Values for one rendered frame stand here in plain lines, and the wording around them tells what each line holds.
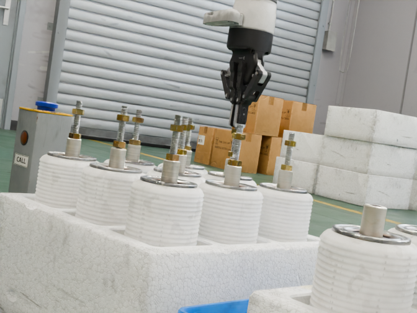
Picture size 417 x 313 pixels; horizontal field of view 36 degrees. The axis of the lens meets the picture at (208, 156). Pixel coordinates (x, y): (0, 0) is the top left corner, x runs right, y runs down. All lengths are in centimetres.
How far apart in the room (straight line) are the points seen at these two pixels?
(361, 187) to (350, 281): 311
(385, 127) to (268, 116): 145
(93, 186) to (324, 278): 39
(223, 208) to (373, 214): 30
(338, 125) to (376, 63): 408
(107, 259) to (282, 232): 29
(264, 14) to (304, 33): 669
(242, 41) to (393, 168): 284
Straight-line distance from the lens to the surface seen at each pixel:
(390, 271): 62
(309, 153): 407
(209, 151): 515
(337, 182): 383
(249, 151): 491
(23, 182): 118
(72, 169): 99
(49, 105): 118
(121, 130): 93
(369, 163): 370
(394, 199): 389
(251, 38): 106
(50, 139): 117
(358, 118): 377
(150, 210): 81
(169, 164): 83
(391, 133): 379
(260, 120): 494
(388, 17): 796
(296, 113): 518
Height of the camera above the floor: 34
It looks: 3 degrees down
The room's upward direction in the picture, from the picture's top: 8 degrees clockwise
